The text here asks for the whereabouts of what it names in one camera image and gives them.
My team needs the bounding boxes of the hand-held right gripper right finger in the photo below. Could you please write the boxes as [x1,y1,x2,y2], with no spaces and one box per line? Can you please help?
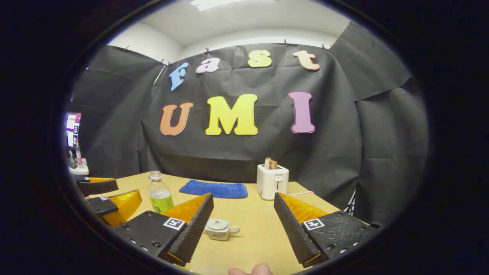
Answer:
[274,192,382,268]

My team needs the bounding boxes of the white teacup lid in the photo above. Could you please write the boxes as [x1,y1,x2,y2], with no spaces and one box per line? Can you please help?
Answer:
[206,218,230,231]

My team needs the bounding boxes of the green label water bottle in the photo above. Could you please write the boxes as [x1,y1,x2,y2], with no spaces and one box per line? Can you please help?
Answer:
[147,171,174,213]

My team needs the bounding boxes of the black backdrop cloth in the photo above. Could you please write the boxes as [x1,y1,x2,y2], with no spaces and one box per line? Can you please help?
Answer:
[71,21,428,226]

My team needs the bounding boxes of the white toaster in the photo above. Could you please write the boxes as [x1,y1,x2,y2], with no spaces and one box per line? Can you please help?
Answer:
[256,164,290,200]

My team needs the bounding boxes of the white ceramic teacup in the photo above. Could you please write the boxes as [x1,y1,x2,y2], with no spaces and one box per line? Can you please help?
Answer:
[204,218,241,241]

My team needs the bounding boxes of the blue towel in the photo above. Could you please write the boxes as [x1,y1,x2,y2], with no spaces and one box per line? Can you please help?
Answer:
[179,180,248,199]

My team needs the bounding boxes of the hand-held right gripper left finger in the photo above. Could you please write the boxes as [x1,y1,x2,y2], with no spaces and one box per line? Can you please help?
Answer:
[114,193,214,267]

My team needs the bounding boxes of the wall poster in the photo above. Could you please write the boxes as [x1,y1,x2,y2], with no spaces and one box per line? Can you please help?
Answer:
[65,112,82,149]

